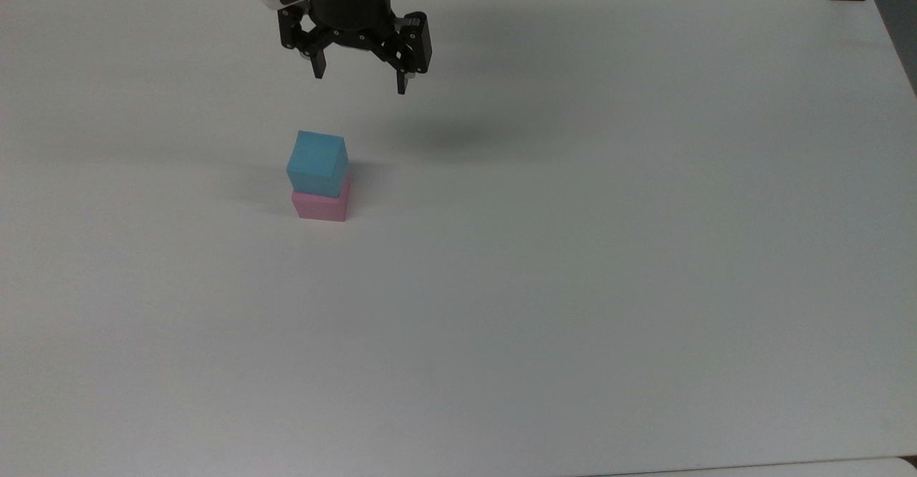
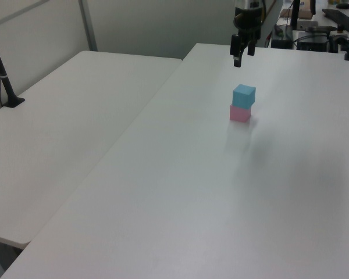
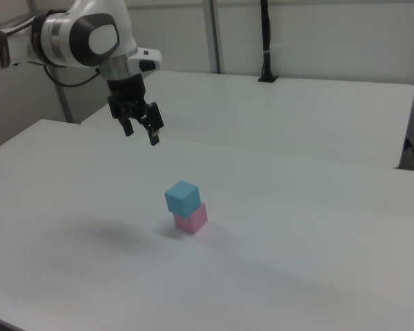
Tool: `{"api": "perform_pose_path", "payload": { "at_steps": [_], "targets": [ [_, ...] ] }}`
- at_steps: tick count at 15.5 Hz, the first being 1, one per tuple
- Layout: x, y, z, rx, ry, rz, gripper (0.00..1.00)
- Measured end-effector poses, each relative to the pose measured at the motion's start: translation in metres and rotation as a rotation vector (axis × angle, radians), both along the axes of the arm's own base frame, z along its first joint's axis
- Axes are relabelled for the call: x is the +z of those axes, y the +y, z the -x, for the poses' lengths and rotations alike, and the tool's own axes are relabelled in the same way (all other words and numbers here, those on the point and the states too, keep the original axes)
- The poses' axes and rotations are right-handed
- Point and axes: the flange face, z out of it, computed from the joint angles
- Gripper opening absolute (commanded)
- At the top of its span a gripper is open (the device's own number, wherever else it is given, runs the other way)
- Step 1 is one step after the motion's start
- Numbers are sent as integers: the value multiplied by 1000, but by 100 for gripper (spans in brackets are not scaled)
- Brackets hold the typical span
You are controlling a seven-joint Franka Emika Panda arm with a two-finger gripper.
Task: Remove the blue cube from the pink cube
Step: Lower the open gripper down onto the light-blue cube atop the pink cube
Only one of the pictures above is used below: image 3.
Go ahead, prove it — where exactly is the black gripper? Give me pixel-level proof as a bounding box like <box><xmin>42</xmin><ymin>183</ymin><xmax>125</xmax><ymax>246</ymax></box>
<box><xmin>106</xmin><ymin>74</ymin><xmax>165</xmax><ymax>146</ymax></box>

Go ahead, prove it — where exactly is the blue cube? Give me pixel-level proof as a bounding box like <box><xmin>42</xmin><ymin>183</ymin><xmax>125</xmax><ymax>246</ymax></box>
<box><xmin>164</xmin><ymin>179</ymin><xmax>200</xmax><ymax>219</ymax></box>

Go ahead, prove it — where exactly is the pink cube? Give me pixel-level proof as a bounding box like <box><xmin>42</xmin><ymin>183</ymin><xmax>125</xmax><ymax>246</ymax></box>
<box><xmin>172</xmin><ymin>201</ymin><xmax>208</xmax><ymax>235</ymax></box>

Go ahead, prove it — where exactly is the white back table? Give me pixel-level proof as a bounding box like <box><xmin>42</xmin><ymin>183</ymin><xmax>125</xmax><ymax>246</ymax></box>
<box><xmin>79</xmin><ymin>70</ymin><xmax>414</xmax><ymax>170</ymax></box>

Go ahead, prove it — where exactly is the grey metal frame post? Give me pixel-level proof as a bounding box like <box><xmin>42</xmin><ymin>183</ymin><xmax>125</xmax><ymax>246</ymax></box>
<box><xmin>53</xmin><ymin>74</ymin><xmax>75</xmax><ymax>124</ymax></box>
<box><xmin>202</xmin><ymin>0</ymin><xmax>222</xmax><ymax>74</ymax></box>

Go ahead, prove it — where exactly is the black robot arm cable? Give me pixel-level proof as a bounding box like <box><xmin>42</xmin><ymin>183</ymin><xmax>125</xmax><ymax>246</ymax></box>
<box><xmin>43</xmin><ymin>63</ymin><xmax>101</xmax><ymax>88</ymax></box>

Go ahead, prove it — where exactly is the black camera stand pole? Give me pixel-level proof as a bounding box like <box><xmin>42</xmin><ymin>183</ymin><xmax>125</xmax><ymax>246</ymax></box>
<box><xmin>257</xmin><ymin>0</ymin><xmax>279</xmax><ymax>83</ymax></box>

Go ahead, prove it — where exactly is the black wall cable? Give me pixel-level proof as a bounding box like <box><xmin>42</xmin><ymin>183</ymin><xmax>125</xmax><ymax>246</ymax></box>
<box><xmin>404</xmin><ymin>137</ymin><xmax>414</xmax><ymax>171</ymax></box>

